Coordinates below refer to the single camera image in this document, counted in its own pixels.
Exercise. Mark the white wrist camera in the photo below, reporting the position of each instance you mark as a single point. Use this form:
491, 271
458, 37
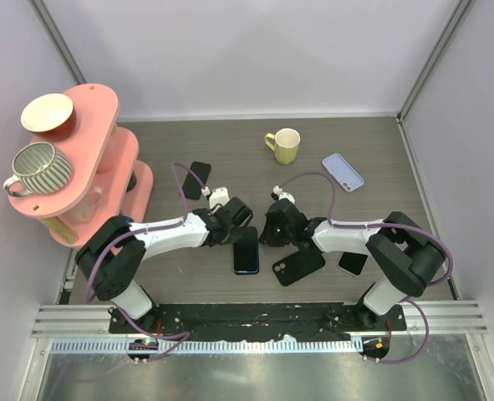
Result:
216, 198
278, 194

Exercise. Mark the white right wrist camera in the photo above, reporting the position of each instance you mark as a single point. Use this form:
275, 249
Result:
278, 194

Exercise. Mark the yellow faceted mug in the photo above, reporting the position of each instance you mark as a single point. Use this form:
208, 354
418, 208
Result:
284, 145

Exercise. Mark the lilac phone case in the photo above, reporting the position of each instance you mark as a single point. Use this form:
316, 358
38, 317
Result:
342, 172

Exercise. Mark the clear glass cup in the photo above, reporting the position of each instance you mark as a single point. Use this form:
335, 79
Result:
85, 210

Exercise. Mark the striped grey mug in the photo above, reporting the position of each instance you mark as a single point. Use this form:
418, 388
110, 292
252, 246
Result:
39, 168

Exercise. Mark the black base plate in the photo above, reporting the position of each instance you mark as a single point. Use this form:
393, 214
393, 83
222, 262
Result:
263, 322

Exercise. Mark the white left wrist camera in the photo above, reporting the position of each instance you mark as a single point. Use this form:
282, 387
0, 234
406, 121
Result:
216, 198

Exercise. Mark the blue-edged smartphone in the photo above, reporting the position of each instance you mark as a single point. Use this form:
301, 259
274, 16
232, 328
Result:
245, 252

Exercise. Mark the black phone case two holes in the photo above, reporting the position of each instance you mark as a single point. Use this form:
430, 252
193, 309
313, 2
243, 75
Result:
297, 266

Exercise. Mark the red bowl white inside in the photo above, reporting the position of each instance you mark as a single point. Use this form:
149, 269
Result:
51, 117

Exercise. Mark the silver-edged smartphone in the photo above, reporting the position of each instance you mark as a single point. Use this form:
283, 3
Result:
352, 263

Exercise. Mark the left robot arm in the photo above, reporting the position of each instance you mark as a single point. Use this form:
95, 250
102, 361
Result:
111, 257

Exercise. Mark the pink tiered shelf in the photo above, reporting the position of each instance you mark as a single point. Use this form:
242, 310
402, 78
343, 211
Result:
102, 154

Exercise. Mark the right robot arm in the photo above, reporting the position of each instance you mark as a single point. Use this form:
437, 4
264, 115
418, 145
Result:
410, 258

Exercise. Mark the black smartphone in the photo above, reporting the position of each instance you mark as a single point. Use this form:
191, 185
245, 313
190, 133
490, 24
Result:
193, 184

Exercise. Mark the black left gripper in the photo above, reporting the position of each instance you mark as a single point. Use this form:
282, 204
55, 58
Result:
227, 240

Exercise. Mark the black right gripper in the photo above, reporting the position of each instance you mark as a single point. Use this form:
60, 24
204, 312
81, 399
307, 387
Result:
267, 238

